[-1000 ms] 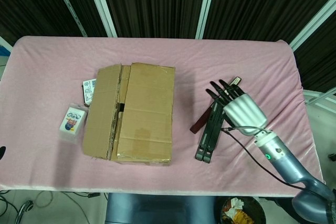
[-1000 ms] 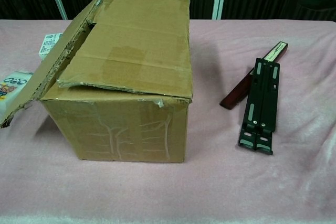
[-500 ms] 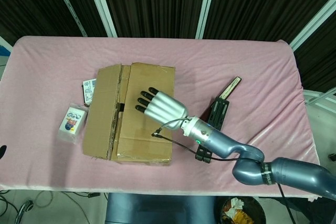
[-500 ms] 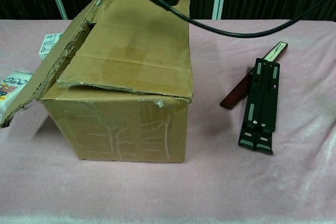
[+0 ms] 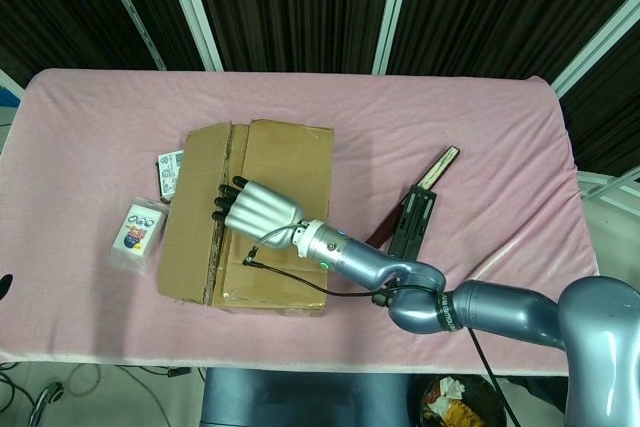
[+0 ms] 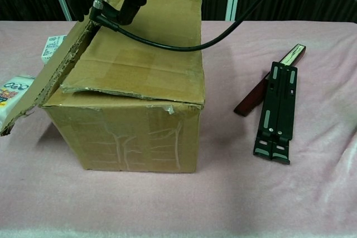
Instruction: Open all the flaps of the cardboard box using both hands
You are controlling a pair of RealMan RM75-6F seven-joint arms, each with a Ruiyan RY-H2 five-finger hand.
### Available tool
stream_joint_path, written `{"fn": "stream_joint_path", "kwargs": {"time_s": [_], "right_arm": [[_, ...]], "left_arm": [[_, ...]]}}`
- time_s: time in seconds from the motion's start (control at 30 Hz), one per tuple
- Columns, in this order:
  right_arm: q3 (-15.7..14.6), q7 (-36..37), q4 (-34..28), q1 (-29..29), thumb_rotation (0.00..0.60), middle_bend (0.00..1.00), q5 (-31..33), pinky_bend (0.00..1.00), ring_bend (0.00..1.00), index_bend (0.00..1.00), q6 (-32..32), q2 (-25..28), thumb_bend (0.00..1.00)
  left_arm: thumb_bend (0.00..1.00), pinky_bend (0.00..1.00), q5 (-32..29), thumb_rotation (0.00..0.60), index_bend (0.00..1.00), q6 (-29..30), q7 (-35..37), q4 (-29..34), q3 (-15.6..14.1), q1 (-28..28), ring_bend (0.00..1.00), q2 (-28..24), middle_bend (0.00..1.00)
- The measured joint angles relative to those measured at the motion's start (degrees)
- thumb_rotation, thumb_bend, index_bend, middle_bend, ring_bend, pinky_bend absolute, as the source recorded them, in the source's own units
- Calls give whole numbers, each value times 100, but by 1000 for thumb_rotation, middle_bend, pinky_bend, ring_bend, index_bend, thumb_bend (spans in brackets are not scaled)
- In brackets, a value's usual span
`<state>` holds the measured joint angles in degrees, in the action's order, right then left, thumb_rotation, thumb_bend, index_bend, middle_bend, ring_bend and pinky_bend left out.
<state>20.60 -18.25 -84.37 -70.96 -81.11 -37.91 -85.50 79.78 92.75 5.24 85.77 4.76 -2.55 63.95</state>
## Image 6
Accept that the brown cardboard shipping box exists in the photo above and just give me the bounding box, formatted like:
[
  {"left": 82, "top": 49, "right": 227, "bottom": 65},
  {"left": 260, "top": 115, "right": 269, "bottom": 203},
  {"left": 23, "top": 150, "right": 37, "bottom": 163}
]
[{"left": 0, "top": 0, "right": 206, "bottom": 174}]

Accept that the small white blue carton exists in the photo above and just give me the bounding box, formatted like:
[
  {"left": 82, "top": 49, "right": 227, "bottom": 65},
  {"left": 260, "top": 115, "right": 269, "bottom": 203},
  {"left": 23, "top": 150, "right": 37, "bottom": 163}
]
[{"left": 40, "top": 35, "right": 67, "bottom": 65}]

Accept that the dark red flat box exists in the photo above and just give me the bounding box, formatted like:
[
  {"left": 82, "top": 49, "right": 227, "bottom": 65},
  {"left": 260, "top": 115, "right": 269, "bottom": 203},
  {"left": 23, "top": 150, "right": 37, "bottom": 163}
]
[{"left": 233, "top": 43, "right": 307, "bottom": 118}]

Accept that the white tissue pack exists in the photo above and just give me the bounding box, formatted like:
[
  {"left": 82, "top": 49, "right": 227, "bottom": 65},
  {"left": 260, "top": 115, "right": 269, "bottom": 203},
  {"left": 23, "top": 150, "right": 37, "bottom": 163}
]
[{"left": 0, "top": 75, "right": 36, "bottom": 130}]

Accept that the black folding stand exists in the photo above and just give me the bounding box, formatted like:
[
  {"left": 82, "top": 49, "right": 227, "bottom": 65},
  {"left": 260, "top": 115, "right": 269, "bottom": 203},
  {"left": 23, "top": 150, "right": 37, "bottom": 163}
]
[{"left": 253, "top": 61, "right": 298, "bottom": 165}]

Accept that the pink table cloth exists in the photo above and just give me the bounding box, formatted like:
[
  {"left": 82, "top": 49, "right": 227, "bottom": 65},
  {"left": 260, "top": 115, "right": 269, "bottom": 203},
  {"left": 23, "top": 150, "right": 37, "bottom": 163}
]
[{"left": 0, "top": 20, "right": 357, "bottom": 238}]

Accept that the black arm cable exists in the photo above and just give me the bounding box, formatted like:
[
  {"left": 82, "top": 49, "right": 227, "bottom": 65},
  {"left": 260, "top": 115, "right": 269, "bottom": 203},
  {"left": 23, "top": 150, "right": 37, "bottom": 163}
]
[{"left": 88, "top": 0, "right": 290, "bottom": 52}]

